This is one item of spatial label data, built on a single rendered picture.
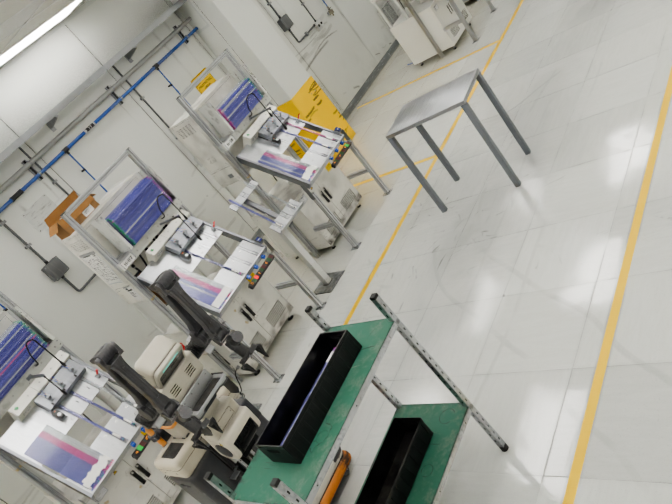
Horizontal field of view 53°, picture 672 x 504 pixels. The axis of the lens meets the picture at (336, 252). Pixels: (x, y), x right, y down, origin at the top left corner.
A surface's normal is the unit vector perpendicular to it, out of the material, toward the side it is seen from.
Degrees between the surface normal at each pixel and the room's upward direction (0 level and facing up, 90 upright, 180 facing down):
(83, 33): 90
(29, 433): 47
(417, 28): 90
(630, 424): 0
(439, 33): 90
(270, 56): 90
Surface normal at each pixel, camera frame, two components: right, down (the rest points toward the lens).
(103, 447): 0.08, -0.61
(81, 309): 0.68, -0.18
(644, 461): -0.60, -0.69
